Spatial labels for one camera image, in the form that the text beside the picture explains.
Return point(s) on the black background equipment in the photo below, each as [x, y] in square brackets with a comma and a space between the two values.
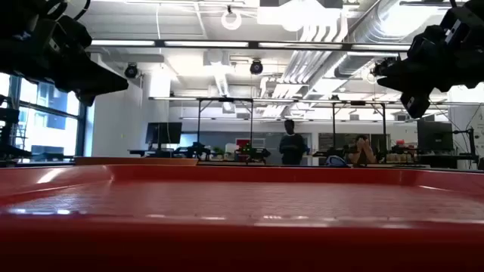
[7, 115]

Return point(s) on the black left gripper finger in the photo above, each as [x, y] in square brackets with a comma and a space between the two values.
[98, 77]

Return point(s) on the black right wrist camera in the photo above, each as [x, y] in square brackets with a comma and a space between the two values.
[415, 106]

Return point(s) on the black round ceiling fixture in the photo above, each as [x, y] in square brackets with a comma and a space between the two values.
[256, 67]
[131, 71]

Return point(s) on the seated person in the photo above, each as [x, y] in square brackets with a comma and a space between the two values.
[363, 151]

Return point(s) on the silver ventilation duct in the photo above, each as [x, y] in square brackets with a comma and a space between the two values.
[378, 22]

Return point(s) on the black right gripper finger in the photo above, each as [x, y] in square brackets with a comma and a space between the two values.
[397, 83]
[385, 67]

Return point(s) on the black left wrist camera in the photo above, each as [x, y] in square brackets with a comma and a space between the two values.
[87, 99]

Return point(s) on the red plastic tray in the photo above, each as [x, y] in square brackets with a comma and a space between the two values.
[242, 200]

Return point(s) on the black computer monitor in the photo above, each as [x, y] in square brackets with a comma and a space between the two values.
[435, 136]
[163, 133]

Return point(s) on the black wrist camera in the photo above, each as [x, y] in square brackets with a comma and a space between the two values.
[415, 106]
[87, 99]

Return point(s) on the black background robot arm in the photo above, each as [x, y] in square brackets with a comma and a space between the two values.
[196, 150]
[253, 153]

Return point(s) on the blue rounded bag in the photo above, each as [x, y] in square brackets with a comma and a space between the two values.
[336, 161]

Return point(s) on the long ceiling light bar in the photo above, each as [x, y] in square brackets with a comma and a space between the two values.
[253, 44]

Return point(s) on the standing person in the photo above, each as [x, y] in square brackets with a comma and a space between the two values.
[293, 147]

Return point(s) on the black background rig frame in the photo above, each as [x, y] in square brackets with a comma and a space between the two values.
[357, 102]
[227, 99]

